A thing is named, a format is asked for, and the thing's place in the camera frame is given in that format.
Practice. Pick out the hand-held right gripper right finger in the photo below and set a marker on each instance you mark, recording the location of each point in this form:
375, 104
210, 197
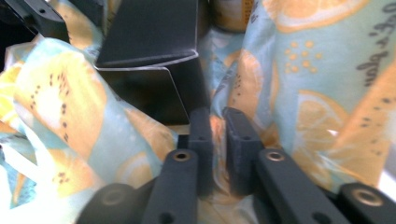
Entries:
241, 149

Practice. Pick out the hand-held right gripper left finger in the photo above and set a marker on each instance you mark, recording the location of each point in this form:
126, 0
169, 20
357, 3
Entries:
202, 149

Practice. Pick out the orange-print teal fabric bag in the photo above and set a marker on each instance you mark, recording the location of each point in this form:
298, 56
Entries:
327, 77

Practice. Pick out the black rectangular box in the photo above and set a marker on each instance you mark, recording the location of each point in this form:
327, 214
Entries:
149, 37

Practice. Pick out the orange juice bottle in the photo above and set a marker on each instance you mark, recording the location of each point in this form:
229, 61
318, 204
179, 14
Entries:
230, 15

